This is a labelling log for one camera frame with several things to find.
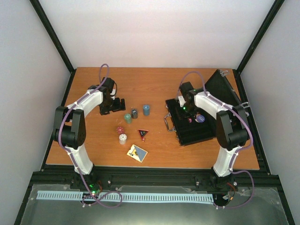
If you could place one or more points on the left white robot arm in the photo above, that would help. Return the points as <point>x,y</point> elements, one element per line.
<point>69,121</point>

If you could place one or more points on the playing card deck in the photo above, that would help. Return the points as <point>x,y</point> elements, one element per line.
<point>137,153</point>

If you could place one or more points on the green poker chip stack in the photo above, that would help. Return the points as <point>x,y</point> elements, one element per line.
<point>128,118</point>

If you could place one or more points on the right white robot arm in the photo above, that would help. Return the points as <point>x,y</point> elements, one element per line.
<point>232,130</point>

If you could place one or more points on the purple blind button chips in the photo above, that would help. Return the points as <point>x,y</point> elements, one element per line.
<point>200,118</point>

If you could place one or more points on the red poker chip stack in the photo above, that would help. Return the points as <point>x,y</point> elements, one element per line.
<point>120,130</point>

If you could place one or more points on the white poker chip stack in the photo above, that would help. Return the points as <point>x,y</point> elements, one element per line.
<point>122,139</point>

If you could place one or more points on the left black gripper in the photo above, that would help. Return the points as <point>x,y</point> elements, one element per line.
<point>117,107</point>

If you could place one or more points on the black aluminium base frame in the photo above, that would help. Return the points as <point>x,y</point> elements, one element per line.
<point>113,177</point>

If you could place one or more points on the blue poker chip stack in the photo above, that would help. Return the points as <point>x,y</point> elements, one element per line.
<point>146,110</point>

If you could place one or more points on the light blue cable duct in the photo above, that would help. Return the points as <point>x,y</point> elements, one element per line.
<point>126,197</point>

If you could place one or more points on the black triangular card box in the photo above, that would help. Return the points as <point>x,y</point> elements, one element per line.
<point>142,132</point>

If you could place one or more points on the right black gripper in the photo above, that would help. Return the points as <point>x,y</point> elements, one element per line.
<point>191,116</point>

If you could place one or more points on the black poker chip stack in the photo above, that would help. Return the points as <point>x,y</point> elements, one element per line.
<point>134,113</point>

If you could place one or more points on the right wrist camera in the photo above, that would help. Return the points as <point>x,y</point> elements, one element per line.
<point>181,101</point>

